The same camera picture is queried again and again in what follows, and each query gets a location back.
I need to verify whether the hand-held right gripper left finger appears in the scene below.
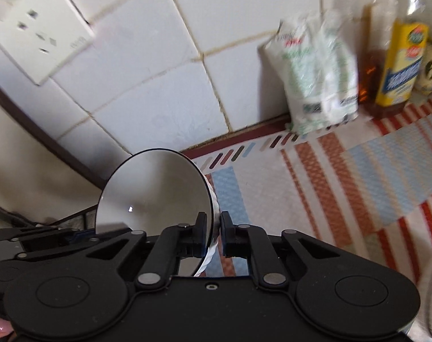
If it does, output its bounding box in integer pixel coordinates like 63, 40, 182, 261
86, 212, 207, 291

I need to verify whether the striped table mat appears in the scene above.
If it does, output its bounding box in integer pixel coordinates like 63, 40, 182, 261
180, 94, 432, 328

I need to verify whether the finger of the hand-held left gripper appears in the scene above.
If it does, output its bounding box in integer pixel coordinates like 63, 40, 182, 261
0, 226, 97, 253
15, 237, 111, 263

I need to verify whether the white wall socket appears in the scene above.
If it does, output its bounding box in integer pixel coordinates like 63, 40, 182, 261
0, 0, 96, 86

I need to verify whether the brown glass bottle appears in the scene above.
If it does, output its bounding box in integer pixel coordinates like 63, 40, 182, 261
358, 2, 394, 115

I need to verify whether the white plastic bag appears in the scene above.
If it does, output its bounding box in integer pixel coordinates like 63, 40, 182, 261
259, 10, 359, 136

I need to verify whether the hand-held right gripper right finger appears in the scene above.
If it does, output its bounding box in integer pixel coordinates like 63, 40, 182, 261
219, 211, 341, 288

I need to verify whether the cream label bottle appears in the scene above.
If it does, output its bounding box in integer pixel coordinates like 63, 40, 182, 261
413, 39, 432, 96

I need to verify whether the yellow label oil bottle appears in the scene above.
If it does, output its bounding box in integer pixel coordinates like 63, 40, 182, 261
374, 0, 430, 118

